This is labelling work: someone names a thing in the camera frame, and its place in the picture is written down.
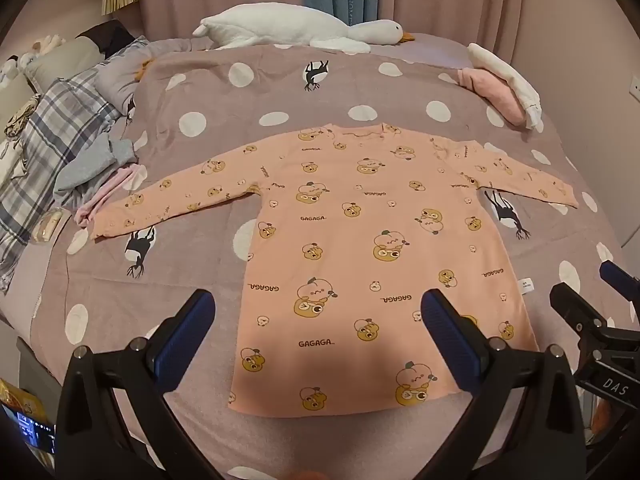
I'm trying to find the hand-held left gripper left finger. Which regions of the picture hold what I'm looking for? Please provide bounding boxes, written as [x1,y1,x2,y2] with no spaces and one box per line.
[55,288,217,480]

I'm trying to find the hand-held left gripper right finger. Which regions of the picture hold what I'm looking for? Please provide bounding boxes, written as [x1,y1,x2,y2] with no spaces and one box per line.
[421,288,586,480]

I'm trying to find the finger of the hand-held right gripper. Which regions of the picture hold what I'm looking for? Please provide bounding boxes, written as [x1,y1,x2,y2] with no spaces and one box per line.
[550,284,608,343]
[599,260,640,311]

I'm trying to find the pink cartoon print shirt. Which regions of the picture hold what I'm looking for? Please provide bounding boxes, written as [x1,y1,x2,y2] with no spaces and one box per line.
[92,122,580,418]

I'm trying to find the light pink garment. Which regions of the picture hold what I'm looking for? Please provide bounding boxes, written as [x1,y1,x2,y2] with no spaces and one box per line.
[74,162,146,228]

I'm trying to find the clear plastic case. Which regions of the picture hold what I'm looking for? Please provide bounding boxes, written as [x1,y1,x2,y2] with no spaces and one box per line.
[32,207,71,246]

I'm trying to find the yellow box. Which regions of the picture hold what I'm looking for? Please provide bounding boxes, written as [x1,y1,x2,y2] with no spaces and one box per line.
[0,380,46,421]

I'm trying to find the lit screen device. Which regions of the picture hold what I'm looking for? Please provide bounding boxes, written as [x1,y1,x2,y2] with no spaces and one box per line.
[0,402,56,456]

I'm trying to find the grey garment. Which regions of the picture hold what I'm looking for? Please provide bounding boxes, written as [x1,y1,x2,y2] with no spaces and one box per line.
[52,135,138,206]

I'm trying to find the mauve polka dot blanket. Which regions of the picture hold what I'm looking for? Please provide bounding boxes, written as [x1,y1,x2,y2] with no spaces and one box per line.
[10,32,640,480]

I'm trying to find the folded pink cloth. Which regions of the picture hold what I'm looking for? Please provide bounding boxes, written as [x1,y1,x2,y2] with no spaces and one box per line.
[457,66,528,126]

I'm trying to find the plaid quilt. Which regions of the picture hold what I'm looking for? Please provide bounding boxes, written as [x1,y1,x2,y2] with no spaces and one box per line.
[0,35,151,291]

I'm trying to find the folded white cloth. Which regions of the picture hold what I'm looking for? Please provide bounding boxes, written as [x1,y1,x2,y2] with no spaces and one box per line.
[467,42,543,131]

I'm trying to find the grey pillow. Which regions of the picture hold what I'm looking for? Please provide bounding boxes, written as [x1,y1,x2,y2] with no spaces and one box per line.
[95,37,201,111]

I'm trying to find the lavender bed sheet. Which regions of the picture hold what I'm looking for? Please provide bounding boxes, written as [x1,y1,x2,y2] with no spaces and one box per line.
[410,32,471,68]

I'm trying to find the beige pillow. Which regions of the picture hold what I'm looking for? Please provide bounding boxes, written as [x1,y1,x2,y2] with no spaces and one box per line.
[25,35,106,91]

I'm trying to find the dark brown pillow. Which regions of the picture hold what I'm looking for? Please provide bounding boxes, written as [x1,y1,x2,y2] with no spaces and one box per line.
[77,20,136,58]

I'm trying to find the white plush toys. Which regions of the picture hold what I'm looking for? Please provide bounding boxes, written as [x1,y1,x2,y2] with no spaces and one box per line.
[0,35,66,81]

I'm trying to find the white goose plush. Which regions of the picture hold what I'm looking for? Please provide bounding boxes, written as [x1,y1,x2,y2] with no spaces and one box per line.
[192,4,416,55]

